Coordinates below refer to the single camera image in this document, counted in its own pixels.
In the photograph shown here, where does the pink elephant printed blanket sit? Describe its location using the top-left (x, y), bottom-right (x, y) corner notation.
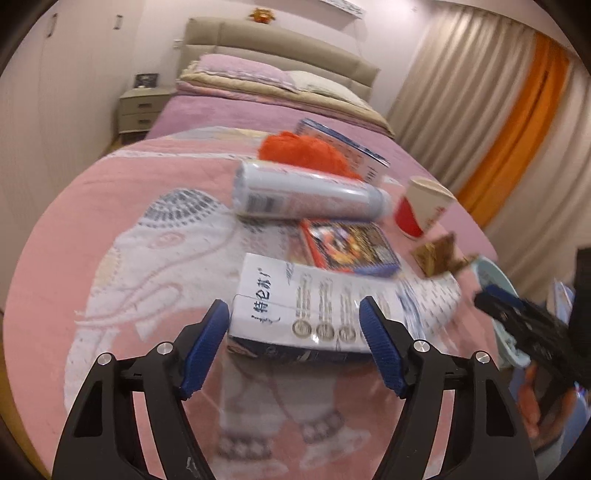
top-left (0, 126), bottom-right (506, 480)

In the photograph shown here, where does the beige upholstered bed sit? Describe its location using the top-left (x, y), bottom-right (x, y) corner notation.
top-left (145, 16), bottom-right (398, 141)

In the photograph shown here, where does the orange fluffy ball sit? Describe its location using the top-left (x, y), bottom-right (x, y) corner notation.
top-left (257, 130), bottom-right (363, 181)

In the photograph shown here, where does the orange curtain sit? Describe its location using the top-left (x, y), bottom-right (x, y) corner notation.
top-left (455, 32), bottom-right (575, 228)

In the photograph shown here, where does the white wardrobe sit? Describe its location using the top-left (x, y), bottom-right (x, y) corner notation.
top-left (0, 0), bottom-right (192, 264)

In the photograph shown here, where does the beige curtain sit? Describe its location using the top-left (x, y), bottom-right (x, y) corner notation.
top-left (388, 4), bottom-right (591, 287)

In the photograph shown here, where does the white printed paper sheet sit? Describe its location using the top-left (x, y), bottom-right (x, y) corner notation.
top-left (397, 270), bottom-right (462, 342)

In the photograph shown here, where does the wall picture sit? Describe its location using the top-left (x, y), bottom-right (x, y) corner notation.
top-left (323, 0), bottom-right (365, 17)

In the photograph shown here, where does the blue and white box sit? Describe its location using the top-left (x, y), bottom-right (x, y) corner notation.
top-left (295, 119), bottom-right (391, 185)

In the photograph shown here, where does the purple pillow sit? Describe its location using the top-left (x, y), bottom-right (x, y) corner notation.
top-left (196, 53), bottom-right (298, 93)

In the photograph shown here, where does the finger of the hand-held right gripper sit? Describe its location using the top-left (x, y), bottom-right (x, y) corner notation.
top-left (474, 294), bottom-right (541, 344)
top-left (482, 284), bottom-right (550, 319)

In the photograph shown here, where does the red and white paper cup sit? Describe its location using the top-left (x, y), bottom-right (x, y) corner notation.
top-left (394, 176), bottom-right (457, 240)

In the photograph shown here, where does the brown crumpled wrapper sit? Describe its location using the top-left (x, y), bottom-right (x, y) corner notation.
top-left (412, 233), bottom-right (479, 278)

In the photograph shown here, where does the white pillow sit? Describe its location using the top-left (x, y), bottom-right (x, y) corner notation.
top-left (284, 70), bottom-right (370, 109)

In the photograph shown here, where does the person's right hand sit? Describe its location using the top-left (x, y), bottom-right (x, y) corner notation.
top-left (517, 362), bottom-right (578, 439)

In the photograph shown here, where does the white printed carton box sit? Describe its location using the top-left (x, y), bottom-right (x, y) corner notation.
top-left (225, 253), bottom-right (402, 363)

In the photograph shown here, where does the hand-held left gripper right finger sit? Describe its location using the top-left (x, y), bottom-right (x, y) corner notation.
top-left (359, 295), bottom-right (541, 480)

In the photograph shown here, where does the beige nightstand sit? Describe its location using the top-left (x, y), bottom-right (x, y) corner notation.
top-left (119, 87), bottom-right (174, 136)

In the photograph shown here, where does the red and blue colourful packet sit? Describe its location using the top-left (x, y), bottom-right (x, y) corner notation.
top-left (300, 219), bottom-right (402, 278)

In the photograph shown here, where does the white spray can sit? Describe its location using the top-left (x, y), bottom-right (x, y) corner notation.
top-left (232, 161), bottom-right (394, 221)

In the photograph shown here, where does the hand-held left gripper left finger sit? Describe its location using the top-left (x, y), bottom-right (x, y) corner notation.
top-left (52, 299), bottom-right (230, 480)

